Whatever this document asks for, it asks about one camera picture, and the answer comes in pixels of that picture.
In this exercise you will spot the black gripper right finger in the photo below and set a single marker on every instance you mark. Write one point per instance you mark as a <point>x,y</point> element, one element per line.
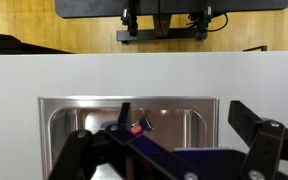
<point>267,146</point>

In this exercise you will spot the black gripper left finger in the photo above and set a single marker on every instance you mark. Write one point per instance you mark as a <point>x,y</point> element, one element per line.
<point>94,150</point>

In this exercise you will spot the stainless steel sink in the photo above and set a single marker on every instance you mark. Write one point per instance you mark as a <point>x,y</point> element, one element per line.
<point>184,104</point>

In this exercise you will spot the dark low furniture block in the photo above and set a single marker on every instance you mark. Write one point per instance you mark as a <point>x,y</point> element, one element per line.
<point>4,45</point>

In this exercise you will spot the black desk top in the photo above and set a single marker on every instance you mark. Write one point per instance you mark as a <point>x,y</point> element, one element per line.
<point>94,8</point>

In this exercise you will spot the small black floor bracket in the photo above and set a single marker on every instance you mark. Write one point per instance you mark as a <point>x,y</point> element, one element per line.
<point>255,48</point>

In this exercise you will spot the black desk base frame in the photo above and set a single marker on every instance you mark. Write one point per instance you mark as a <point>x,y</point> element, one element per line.
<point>144,35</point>

